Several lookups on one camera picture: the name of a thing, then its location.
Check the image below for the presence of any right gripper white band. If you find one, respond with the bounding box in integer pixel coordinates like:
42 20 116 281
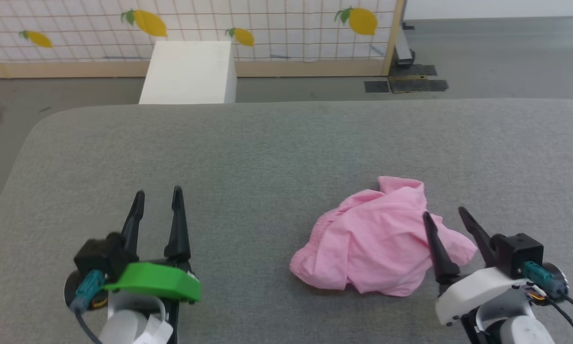
422 206 531 327

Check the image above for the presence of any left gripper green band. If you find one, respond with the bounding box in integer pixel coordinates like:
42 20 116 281
103 185 202 344

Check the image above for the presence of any pink garment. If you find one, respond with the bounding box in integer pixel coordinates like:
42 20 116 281
289 175 478 298

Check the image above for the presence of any white box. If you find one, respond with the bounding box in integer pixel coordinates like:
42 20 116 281
138 40 238 105

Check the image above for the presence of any large black floor mat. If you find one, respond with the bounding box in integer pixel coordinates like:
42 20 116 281
388 64 450 94

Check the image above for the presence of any grey metal stand foot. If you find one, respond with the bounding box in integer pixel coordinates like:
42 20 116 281
393 21 416 67

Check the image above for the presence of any lemon print partition screen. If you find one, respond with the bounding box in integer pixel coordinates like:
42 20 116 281
0 0 407 79

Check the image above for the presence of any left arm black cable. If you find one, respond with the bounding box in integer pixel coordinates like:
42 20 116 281
74 308 103 344

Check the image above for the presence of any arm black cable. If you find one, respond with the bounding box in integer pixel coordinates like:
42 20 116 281
74 308 103 344
544 292 573 344

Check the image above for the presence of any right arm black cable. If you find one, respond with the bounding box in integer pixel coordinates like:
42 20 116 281
544 292 573 344

